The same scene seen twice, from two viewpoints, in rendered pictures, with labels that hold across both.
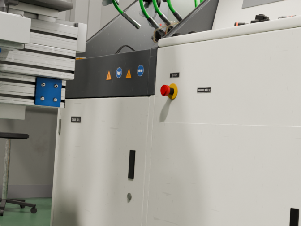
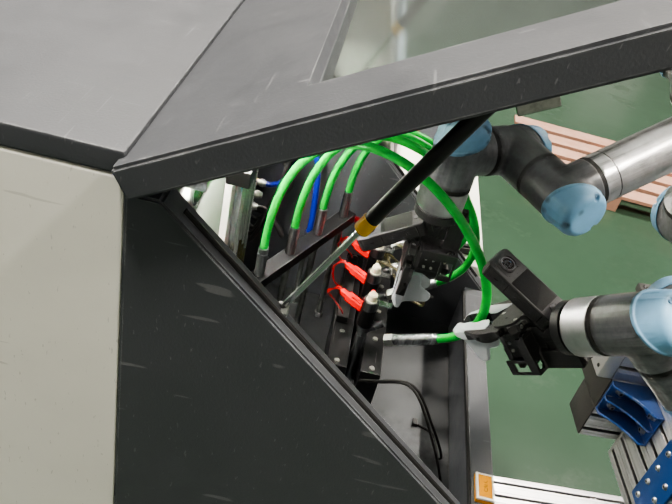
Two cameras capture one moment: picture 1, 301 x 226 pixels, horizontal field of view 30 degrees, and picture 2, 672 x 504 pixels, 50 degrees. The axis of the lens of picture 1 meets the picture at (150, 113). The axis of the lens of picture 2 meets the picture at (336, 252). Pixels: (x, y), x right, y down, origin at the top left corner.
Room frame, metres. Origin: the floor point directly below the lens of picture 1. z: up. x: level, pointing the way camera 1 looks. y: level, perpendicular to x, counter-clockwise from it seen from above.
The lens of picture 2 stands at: (3.16, 0.48, 1.89)
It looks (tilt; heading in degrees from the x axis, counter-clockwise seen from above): 36 degrees down; 215
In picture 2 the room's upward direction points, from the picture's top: 14 degrees clockwise
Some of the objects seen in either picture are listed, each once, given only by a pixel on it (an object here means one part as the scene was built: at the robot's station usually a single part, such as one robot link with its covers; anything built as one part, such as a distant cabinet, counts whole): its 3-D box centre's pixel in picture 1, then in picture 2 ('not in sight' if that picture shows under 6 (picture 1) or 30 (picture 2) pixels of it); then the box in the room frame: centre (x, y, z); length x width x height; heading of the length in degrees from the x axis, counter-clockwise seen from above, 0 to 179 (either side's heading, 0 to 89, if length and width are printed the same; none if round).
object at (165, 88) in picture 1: (167, 90); not in sight; (1.78, -0.05, 0.80); 0.05 x 0.04 x 0.05; 36
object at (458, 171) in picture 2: not in sight; (459, 151); (2.28, 0.03, 1.41); 0.09 x 0.08 x 0.11; 158
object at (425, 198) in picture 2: not in sight; (442, 195); (2.28, 0.03, 1.34); 0.08 x 0.08 x 0.05
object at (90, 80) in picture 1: (106, 76); (464, 418); (2.17, 0.18, 0.87); 0.62 x 0.04 x 0.16; 36
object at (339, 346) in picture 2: not in sight; (354, 334); (2.22, -0.08, 0.91); 0.34 x 0.10 x 0.15; 36
